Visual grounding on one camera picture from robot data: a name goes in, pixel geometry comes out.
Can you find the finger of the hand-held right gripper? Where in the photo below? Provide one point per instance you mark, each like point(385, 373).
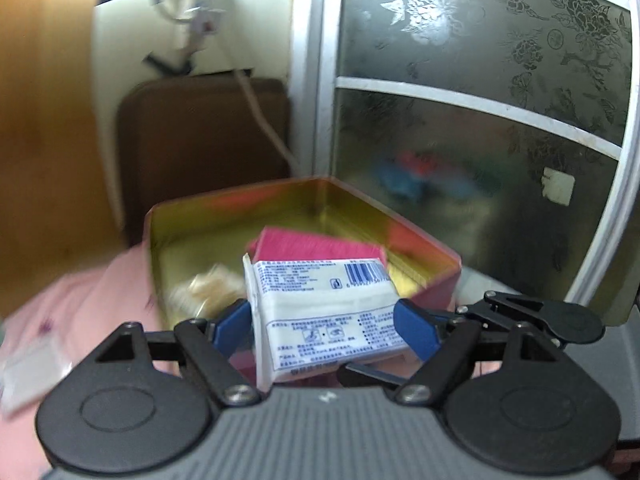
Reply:
point(365, 374)
point(510, 310)

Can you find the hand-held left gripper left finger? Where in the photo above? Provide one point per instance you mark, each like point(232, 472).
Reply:
point(232, 328)

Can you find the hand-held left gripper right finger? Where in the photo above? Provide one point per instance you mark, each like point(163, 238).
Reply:
point(415, 331)

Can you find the white tissue pack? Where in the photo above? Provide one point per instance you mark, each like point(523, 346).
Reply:
point(320, 310)

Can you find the pink tin box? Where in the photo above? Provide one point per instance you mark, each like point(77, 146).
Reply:
point(225, 220)

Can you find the white sticker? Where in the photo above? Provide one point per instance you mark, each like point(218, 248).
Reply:
point(557, 186)

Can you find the pink printed blanket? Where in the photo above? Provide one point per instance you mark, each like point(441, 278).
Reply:
point(100, 300)

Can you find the frosted glass sliding door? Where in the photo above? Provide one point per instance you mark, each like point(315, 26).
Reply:
point(450, 160)

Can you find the clear plastic card case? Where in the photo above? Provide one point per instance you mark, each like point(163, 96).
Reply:
point(30, 375)

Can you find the wooden headboard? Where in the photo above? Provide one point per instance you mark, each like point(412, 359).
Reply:
point(50, 135)

